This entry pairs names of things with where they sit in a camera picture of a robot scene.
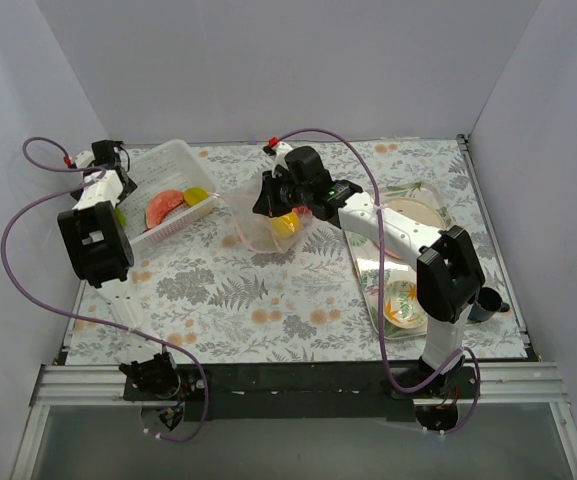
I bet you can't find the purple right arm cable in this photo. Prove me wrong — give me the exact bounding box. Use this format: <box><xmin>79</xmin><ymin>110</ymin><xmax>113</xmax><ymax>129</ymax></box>
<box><xmin>262</xmin><ymin>127</ymin><xmax>481</xmax><ymax>434</ymax></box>

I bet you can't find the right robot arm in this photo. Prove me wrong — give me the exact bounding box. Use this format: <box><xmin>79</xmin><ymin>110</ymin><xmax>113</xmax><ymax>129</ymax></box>
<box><xmin>252</xmin><ymin>140</ymin><xmax>484</xmax><ymax>398</ymax></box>

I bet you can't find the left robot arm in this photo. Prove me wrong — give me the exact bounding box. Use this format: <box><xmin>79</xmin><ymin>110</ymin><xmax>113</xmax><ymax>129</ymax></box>
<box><xmin>57</xmin><ymin>140</ymin><xmax>181</xmax><ymax>400</ymax></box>

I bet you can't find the yellow bell pepper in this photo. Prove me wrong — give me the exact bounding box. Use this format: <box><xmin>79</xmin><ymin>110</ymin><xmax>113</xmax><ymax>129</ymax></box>
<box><xmin>184</xmin><ymin>187</ymin><xmax>210</xmax><ymax>207</ymax></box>

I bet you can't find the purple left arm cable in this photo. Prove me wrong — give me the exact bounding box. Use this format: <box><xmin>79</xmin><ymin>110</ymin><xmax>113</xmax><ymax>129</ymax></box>
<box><xmin>0</xmin><ymin>137</ymin><xmax>211</xmax><ymax>445</ymax></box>

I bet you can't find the clear zip top bag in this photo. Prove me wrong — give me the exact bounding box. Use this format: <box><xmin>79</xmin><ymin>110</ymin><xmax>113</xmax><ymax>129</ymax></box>
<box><xmin>217</xmin><ymin>177</ymin><xmax>314</xmax><ymax>254</ymax></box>

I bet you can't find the pink and cream plate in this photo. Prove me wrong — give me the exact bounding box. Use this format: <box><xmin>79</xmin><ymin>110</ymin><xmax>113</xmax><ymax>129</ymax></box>
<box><xmin>382</xmin><ymin>197</ymin><xmax>447</xmax><ymax>259</ymax></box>

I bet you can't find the aluminium frame rail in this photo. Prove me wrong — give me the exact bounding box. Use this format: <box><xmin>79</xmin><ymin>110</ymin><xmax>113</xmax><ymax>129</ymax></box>
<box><xmin>11</xmin><ymin>362</ymin><xmax>577</xmax><ymax>479</ymax></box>

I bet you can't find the floral tablecloth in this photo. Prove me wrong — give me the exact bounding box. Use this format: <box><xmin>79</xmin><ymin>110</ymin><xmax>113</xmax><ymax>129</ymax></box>
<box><xmin>65</xmin><ymin>138</ymin><xmax>529</xmax><ymax>365</ymax></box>

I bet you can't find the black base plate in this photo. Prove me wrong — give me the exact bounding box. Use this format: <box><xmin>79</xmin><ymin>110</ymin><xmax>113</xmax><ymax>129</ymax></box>
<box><xmin>119</xmin><ymin>360</ymin><xmax>476</xmax><ymax>422</ymax></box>

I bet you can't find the floral bowl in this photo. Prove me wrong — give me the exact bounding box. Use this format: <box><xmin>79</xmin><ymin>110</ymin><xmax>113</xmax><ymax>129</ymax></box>
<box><xmin>384</xmin><ymin>280</ymin><xmax>427</xmax><ymax>330</ymax></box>

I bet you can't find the white plastic basket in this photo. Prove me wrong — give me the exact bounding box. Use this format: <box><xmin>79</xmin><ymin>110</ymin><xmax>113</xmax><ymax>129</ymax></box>
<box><xmin>110</xmin><ymin>139</ymin><xmax>217</xmax><ymax>251</ymax></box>

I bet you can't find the watermelon slice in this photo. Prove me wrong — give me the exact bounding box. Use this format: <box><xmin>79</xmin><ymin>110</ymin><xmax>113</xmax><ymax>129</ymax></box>
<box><xmin>145</xmin><ymin>189</ymin><xmax>184</xmax><ymax>230</ymax></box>

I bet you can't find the green starfruit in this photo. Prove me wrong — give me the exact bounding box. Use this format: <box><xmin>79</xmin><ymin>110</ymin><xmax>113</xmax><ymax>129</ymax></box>
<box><xmin>115</xmin><ymin>208</ymin><xmax>127</xmax><ymax>228</ymax></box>

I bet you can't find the floral serving tray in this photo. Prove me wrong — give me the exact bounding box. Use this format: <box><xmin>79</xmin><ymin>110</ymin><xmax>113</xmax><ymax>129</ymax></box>
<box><xmin>339</xmin><ymin>192</ymin><xmax>465</xmax><ymax>344</ymax></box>

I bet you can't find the dark blue mug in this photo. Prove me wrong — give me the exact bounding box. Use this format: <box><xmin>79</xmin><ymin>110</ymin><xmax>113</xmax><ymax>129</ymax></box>
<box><xmin>468</xmin><ymin>287</ymin><xmax>510</xmax><ymax>323</ymax></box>

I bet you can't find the red apple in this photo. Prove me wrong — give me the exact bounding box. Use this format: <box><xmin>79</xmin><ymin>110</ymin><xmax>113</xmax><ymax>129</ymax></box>
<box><xmin>293</xmin><ymin>206</ymin><xmax>312</xmax><ymax>221</ymax></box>

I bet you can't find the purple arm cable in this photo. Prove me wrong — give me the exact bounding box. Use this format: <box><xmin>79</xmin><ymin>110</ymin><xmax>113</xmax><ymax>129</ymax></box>
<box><xmin>262</xmin><ymin>127</ymin><xmax>481</xmax><ymax>434</ymax></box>
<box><xmin>0</xmin><ymin>137</ymin><xmax>211</xmax><ymax>445</ymax></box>

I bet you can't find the yellow lemon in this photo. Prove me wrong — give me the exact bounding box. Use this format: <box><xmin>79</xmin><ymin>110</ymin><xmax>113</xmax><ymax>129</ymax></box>
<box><xmin>269</xmin><ymin>212</ymin><xmax>301</xmax><ymax>239</ymax></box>

